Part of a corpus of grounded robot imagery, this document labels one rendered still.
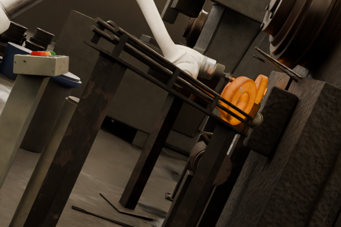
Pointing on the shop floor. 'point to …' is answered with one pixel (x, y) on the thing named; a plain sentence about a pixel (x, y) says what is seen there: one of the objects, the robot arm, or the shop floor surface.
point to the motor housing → (225, 169)
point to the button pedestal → (25, 102)
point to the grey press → (219, 32)
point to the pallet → (33, 44)
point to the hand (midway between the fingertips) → (258, 88)
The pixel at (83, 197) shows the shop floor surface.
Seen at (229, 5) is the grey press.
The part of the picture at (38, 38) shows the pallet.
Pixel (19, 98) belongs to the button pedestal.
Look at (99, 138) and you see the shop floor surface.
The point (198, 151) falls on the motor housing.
